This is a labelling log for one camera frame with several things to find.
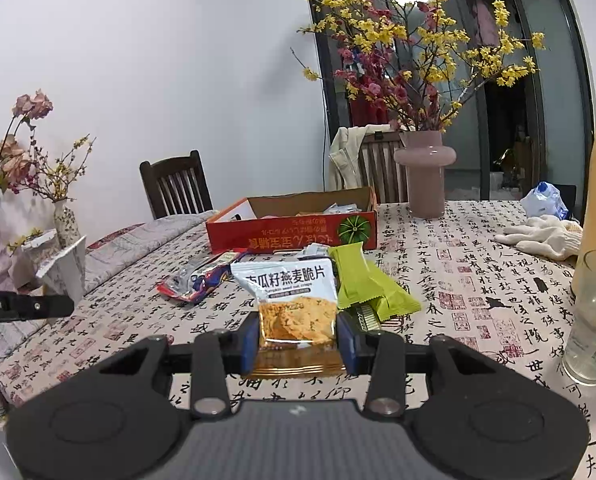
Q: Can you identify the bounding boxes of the dark framed glass door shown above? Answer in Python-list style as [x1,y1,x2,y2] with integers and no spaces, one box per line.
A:
[305,0,593,211]

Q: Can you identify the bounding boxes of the blue white plastic bag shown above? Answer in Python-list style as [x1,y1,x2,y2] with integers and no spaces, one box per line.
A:
[520,181,569,220]

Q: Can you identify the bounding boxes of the lime green snack packet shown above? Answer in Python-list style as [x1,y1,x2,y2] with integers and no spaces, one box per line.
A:
[367,261,421,323]
[329,242,381,310]

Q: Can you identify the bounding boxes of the yellow and red flower branches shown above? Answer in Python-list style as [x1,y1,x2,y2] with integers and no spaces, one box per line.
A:
[299,0,545,132]

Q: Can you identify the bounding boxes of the wooden chair with jacket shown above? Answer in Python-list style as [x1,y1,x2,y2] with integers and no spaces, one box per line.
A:
[359,131,407,204]

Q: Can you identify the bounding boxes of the pink glass vase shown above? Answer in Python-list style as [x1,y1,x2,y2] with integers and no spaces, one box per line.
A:
[394,130,456,219]

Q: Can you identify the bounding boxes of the clear drinking glass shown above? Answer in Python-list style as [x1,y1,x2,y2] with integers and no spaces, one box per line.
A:
[563,249,596,386]

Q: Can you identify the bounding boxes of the pink dried flowers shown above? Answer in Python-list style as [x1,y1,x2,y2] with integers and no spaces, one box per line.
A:
[0,54,97,212]

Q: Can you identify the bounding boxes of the white work gloves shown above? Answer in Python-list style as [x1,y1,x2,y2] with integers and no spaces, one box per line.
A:
[493,214,583,261]

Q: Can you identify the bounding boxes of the beige jacket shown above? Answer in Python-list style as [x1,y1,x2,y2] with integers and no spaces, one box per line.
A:
[325,125,399,191]

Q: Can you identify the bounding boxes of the red blue snack packet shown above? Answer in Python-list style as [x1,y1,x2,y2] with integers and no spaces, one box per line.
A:
[156,249,248,304]

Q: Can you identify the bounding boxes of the dark wooden chair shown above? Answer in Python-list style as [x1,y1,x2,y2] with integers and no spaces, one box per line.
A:
[139,150,213,219]

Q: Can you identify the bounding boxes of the silver white snack packet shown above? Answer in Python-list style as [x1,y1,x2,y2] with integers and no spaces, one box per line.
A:
[296,243,329,260]

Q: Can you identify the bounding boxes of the pumpkin seed oat crisp packet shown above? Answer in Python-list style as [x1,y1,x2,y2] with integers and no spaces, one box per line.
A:
[231,258,343,378]

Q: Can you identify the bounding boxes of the orange cardboard snack box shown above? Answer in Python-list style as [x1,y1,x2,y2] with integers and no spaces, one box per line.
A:
[207,186,378,254]

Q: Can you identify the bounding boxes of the patterned slim ceramic vase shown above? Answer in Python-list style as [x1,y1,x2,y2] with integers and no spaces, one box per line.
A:
[54,200,81,248]

